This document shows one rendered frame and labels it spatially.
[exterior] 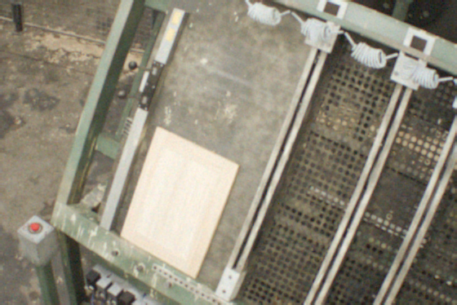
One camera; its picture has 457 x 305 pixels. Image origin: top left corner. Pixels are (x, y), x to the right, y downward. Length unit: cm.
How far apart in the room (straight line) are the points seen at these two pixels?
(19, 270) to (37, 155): 100
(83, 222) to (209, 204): 59
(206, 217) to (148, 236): 28
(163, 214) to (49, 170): 187
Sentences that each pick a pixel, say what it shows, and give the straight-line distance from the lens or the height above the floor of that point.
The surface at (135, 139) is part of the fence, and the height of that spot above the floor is 124.
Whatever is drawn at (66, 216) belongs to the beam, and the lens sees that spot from 289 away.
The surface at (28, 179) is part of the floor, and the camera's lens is 436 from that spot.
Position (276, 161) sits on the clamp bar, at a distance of 238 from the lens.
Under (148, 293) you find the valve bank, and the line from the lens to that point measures 276.
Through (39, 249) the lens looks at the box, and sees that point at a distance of 276.
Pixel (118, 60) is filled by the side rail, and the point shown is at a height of 144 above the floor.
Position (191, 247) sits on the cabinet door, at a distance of 261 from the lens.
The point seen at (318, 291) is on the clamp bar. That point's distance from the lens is 242.
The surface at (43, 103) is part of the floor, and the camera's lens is 497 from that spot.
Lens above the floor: 297
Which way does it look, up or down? 41 degrees down
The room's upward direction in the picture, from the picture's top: 5 degrees clockwise
